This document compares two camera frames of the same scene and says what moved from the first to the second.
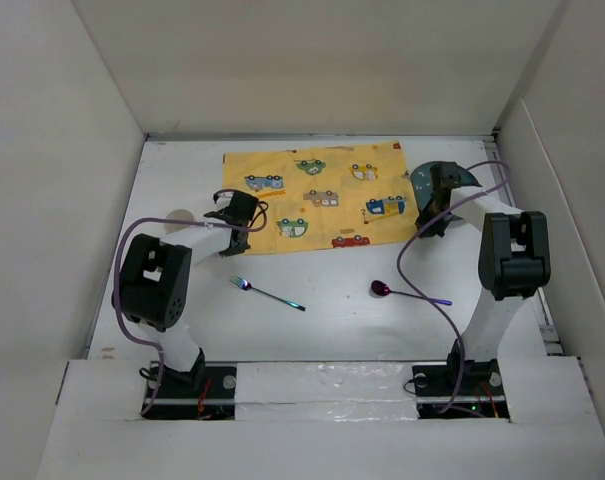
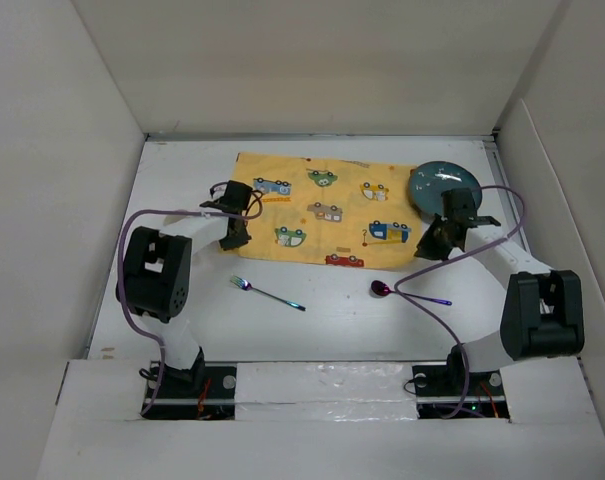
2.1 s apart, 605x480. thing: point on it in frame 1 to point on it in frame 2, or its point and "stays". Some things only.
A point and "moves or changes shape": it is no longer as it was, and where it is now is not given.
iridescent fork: [246, 285] stays
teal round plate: [422, 183] stays
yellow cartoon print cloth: [328, 196] moves or changes shape
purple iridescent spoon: [381, 289] stays
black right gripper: [436, 229] to [426, 248]
